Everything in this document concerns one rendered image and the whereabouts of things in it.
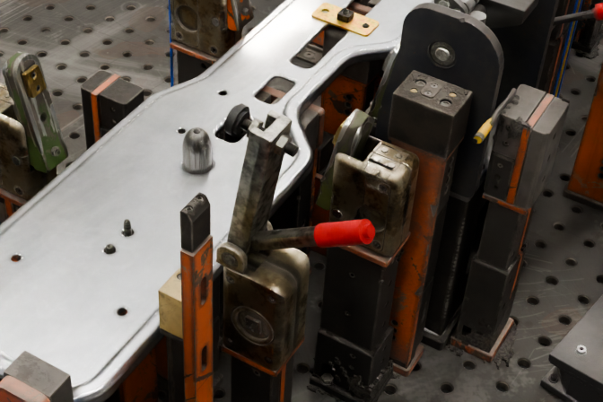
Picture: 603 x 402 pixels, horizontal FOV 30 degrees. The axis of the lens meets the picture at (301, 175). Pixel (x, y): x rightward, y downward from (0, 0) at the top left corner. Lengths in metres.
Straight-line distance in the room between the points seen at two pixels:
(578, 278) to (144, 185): 0.66
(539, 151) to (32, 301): 0.55
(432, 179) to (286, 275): 0.23
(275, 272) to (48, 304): 0.22
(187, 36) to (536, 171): 0.53
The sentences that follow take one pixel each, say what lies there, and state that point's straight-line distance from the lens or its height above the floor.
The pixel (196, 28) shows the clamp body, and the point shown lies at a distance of 1.51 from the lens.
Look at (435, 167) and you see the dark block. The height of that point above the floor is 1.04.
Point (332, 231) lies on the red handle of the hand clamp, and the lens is 0.98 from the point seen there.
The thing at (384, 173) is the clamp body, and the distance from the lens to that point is 1.14.
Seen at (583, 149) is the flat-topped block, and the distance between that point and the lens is 1.66.
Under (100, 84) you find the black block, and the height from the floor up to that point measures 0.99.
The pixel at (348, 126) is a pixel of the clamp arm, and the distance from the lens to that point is 1.13.
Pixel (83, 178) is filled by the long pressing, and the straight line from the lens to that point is 1.23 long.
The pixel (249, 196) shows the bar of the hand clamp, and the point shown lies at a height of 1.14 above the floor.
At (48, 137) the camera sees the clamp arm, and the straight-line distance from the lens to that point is 1.25.
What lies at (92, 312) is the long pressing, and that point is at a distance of 1.09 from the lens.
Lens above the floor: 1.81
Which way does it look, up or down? 42 degrees down
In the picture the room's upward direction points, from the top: 4 degrees clockwise
